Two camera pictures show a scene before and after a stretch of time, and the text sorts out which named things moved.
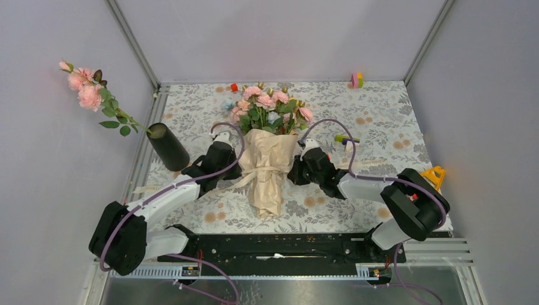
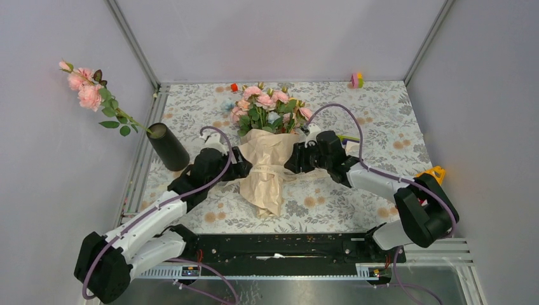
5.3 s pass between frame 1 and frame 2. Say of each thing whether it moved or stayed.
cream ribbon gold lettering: moved
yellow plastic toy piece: stayed
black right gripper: moved
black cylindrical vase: stayed
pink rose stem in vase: stayed
